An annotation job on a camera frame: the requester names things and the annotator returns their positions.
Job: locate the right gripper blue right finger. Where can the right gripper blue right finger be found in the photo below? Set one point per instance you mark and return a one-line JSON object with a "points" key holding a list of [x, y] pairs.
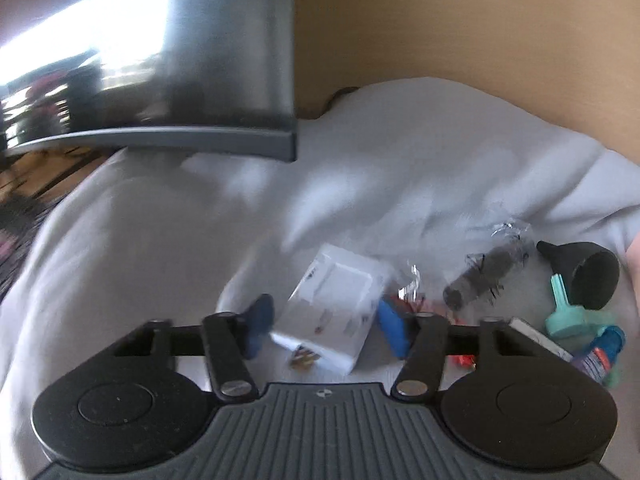
{"points": [[420, 340]]}

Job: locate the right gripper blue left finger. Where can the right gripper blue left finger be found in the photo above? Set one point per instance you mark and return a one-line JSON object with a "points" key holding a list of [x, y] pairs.
{"points": [[231, 339]]}

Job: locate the red connector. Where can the red connector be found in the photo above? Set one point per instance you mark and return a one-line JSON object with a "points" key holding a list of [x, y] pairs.
{"points": [[420, 292]]}

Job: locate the black device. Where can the black device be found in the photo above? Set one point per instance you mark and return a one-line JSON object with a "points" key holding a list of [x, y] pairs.
{"points": [[510, 246]]}

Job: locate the white product box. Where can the white product box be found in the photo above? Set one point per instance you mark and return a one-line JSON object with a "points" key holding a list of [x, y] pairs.
{"points": [[332, 308]]}

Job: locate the teal plastic funnel tool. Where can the teal plastic funnel tool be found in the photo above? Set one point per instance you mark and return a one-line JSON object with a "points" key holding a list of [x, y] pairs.
{"points": [[572, 320]]}

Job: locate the pink blue tube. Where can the pink blue tube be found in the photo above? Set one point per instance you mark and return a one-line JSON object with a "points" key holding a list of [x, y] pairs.
{"points": [[598, 359]]}

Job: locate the black funnel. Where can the black funnel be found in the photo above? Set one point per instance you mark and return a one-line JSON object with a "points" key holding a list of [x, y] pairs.
{"points": [[590, 272]]}

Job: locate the grey cloth table cover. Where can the grey cloth table cover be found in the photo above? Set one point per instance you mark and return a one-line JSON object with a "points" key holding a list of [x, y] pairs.
{"points": [[413, 171]]}

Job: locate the curved monitor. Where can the curved monitor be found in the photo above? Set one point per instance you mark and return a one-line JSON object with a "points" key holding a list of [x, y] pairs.
{"points": [[197, 75]]}

